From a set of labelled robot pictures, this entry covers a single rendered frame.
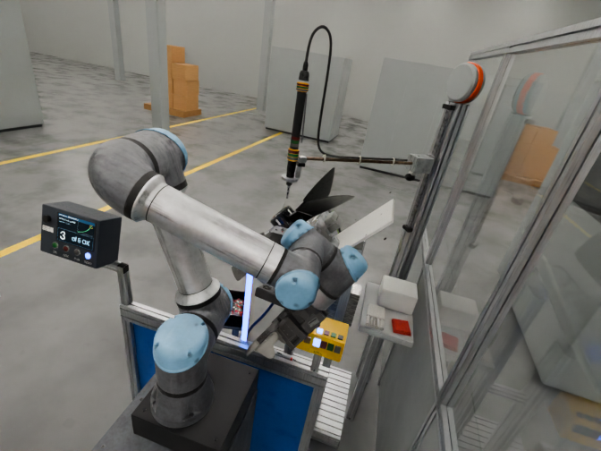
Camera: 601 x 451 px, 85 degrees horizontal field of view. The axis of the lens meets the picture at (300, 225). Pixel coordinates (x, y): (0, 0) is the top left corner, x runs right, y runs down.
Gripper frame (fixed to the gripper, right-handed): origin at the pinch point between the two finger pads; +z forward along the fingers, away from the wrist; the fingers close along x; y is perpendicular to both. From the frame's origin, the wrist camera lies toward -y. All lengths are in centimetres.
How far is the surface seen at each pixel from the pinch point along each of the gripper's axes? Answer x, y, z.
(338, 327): 36.0, 15.0, -3.8
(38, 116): 344, -572, 284
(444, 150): 89, -5, -77
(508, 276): 18, 31, -54
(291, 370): 39.2, 15.4, 23.9
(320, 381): 41, 26, 18
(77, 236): 13, -74, 38
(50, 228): 12, -84, 44
